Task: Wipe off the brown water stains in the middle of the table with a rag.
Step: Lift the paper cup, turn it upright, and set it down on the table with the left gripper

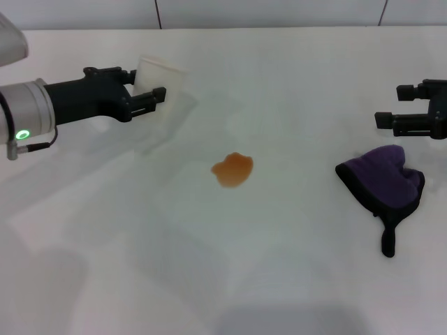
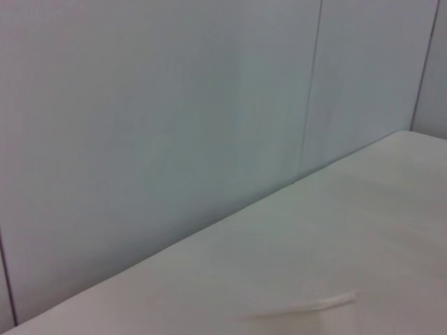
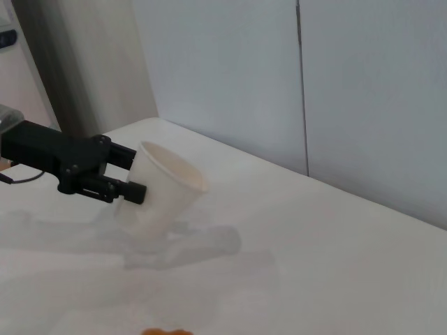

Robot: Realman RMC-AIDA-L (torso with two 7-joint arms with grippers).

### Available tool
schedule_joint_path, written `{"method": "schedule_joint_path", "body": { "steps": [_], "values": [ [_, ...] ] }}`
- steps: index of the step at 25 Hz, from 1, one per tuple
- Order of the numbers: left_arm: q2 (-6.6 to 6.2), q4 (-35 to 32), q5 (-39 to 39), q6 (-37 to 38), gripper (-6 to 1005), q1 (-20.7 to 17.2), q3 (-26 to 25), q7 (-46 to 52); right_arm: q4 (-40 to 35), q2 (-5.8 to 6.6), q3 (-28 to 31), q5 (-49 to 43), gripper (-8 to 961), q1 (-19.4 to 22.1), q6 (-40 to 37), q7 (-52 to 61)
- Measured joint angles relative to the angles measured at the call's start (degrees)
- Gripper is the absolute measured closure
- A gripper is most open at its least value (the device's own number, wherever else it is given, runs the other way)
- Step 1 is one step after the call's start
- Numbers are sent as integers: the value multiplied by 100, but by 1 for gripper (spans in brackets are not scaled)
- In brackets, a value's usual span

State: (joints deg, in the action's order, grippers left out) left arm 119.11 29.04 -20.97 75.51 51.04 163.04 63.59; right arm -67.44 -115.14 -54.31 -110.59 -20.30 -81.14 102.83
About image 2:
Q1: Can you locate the white paper cup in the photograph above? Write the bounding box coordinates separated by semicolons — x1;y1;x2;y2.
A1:
239;291;358;335

